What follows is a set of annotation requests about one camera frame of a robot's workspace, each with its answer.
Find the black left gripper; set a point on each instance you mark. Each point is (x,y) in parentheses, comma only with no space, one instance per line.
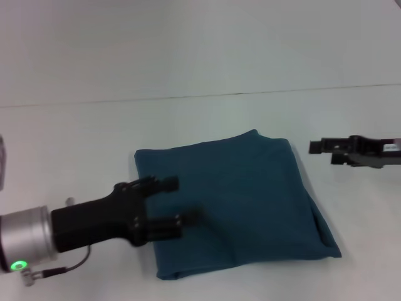
(94,219)

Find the teal blue t-shirt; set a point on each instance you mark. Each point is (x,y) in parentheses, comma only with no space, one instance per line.
(238,200)

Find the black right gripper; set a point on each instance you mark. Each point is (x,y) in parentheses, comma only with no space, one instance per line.
(376,153)

